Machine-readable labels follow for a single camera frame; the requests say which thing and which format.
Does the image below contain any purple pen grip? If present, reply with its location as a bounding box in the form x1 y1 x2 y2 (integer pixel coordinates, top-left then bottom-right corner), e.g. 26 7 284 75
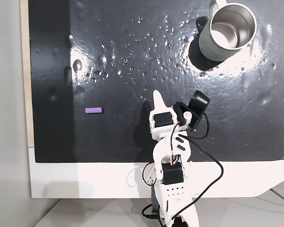
85 107 103 115

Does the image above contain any black rubber mat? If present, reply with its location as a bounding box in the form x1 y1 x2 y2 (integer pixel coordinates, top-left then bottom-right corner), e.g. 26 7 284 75
28 0 284 163

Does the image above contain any pale green steel mug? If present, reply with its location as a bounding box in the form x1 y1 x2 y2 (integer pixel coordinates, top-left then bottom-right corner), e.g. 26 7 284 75
198 0 257 62

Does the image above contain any black oval camera with mount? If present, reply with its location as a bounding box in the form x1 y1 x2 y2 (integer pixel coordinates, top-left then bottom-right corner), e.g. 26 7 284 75
172 90 211 132

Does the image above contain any white cable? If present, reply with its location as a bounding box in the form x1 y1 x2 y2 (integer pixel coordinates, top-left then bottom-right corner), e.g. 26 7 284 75
126 165 145 188

